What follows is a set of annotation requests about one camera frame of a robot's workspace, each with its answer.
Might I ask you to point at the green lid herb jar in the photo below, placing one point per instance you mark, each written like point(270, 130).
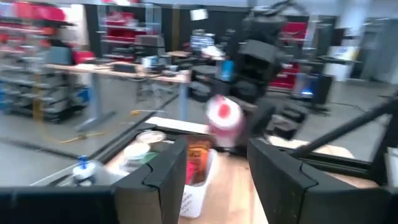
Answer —
point(149, 158)

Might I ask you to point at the grey plastic bin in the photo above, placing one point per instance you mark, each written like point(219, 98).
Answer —
point(109, 175)

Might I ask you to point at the red bin shelf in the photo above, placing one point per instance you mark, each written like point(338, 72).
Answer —
point(124, 31)

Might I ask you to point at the white perforated basket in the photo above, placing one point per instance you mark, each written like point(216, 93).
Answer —
point(199, 199)

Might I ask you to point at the blue colouring bottle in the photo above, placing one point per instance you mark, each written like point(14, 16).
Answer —
point(83, 169)

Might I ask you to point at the black computer tower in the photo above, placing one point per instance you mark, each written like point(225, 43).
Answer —
point(314, 88)

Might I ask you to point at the storage shelf rack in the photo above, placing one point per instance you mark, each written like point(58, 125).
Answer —
point(31, 62)

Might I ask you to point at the brown snack packet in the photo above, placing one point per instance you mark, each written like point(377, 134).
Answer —
point(200, 155)

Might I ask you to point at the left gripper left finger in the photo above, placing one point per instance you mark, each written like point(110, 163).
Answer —
point(149, 193)

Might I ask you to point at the silver aluminium post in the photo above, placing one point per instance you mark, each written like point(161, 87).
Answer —
point(392, 165)

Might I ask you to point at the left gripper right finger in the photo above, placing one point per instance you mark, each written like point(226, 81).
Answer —
point(295, 196)

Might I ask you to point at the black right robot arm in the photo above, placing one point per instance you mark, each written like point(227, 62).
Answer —
point(264, 62)

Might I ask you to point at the red lid spice jar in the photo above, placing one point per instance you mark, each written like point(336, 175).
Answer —
point(225, 124)

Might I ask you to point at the white lid spice jar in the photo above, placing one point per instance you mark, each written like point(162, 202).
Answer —
point(136, 151)

